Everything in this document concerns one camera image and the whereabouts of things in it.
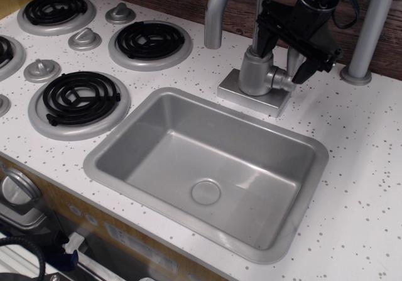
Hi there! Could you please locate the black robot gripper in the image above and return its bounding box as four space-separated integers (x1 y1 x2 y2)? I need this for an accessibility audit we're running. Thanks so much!
257 0 342 84

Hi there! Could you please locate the silver faucet lever handle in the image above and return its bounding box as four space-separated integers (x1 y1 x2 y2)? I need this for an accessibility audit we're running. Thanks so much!
283 47 305 92

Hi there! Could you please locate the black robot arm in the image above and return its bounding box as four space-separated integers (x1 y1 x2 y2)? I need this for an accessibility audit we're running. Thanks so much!
257 0 360 84

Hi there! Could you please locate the silver toy faucet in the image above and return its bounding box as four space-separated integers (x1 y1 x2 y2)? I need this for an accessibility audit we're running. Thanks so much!
204 0 291 118

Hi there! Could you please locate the grey support pole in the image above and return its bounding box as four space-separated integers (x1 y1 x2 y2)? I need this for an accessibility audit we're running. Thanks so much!
340 0 393 86

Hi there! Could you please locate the back right stove burner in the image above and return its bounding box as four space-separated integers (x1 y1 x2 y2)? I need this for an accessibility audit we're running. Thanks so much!
108 21 193 72

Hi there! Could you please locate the grey toy sink basin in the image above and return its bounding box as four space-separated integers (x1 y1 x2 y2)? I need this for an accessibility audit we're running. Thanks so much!
84 87 329 264

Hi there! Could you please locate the grey stove knob back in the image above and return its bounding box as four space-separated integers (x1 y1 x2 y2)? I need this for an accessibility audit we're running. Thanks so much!
105 3 136 25

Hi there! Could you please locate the grey stove knob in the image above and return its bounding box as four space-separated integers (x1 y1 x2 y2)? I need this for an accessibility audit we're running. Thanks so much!
105 3 136 25
68 28 102 52
23 59 61 84

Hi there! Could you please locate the grey stove knob middle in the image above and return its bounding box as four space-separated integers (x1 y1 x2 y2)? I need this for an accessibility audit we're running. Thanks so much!
68 28 102 52

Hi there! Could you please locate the front right stove burner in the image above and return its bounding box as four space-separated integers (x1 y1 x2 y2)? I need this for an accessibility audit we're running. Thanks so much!
28 71 131 141

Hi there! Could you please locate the back left stove burner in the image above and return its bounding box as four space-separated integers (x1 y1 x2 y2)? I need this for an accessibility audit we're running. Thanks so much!
17 0 96 36

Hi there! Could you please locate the grey stove knob front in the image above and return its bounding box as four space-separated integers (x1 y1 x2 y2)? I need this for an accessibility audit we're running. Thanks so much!
23 59 61 84

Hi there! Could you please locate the left edge stove burner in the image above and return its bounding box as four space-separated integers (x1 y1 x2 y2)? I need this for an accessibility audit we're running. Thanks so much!
1 35 26 81

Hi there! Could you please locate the blue clamp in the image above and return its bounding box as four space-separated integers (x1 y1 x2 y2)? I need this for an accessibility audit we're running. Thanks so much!
60 250 79 272

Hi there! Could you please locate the silver oven dial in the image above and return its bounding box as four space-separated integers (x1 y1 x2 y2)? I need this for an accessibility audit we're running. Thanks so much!
1 167 42 214

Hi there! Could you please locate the black cable lower left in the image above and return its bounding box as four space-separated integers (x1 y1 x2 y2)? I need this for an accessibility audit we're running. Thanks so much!
0 235 47 278

